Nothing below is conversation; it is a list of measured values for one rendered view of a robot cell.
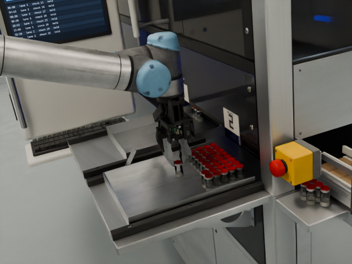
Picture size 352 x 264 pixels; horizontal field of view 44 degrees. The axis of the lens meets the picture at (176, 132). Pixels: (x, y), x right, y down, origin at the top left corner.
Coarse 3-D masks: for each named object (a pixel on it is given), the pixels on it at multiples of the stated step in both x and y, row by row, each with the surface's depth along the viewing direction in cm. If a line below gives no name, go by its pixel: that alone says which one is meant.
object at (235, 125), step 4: (224, 108) 122; (224, 112) 122; (228, 112) 120; (224, 116) 123; (228, 116) 120; (236, 116) 116; (224, 120) 124; (228, 120) 121; (236, 120) 117; (228, 124) 122; (232, 124) 120; (236, 124) 117; (228, 128) 123; (236, 128) 118; (236, 132) 118
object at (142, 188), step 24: (120, 168) 126; (144, 168) 129; (168, 168) 129; (192, 168) 127; (120, 192) 120; (144, 192) 118; (168, 192) 117; (192, 192) 115; (216, 192) 109; (144, 216) 104
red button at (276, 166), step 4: (272, 160) 98; (276, 160) 98; (280, 160) 98; (272, 164) 98; (276, 164) 97; (280, 164) 97; (272, 168) 98; (276, 168) 97; (280, 168) 96; (284, 168) 97; (272, 172) 98; (276, 172) 97; (280, 172) 97; (284, 172) 97; (276, 176) 98; (280, 176) 97
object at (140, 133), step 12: (132, 120) 160; (144, 120) 162; (204, 120) 159; (108, 132) 155; (120, 132) 159; (132, 132) 158; (144, 132) 156; (204, 132) 143; (216, 132) 144; (120, 144) 149; (132, 144) 148; (144, 144) 147; (156, 144) 138
